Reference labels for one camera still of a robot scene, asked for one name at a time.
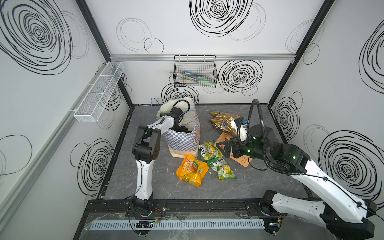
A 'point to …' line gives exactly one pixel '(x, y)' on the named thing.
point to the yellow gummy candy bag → (192, 170)
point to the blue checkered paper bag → (184, 144)
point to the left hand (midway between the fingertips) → (182, 133)
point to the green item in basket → (199, 80)
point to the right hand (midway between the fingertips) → (222, 142)
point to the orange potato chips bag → (244, 160)
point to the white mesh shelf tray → (92, 105)
